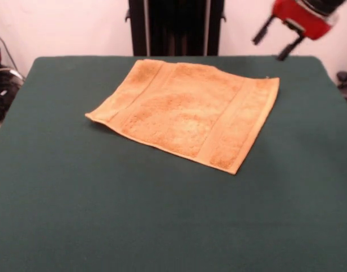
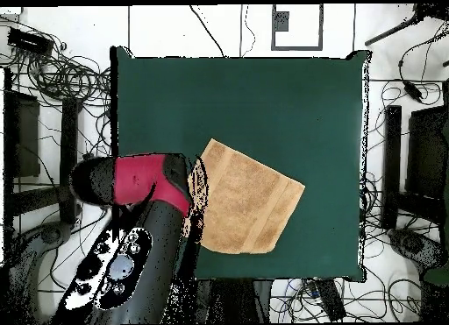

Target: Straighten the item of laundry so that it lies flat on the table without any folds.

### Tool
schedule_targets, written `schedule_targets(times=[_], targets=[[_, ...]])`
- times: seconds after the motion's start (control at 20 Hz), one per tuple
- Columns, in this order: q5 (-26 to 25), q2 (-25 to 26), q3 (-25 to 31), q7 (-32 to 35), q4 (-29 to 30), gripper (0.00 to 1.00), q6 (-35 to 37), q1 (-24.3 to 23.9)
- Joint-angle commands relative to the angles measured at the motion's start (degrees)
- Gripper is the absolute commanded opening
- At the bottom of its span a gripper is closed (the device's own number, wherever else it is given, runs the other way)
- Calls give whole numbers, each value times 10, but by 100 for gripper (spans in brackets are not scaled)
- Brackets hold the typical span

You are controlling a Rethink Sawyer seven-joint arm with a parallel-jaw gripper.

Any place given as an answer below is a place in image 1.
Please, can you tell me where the thin black cable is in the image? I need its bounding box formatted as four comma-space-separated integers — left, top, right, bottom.
0, 25, 23, 79

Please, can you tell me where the tan terry towel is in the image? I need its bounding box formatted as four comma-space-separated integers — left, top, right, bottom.
84, 58, 281, 176

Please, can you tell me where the dark green table cloth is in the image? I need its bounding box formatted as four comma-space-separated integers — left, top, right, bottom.
0, 56, 347, 272

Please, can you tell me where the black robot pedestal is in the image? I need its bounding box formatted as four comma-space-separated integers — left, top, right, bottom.
123, 0, 228, 57

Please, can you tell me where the black cable bundle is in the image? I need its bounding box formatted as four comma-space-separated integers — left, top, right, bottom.
0, 66, 24, 123

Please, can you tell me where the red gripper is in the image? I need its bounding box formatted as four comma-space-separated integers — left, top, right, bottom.
251, 0, 340, 61

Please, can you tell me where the black device with cables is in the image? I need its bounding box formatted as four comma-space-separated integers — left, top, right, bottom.
336, 70, 347, 111

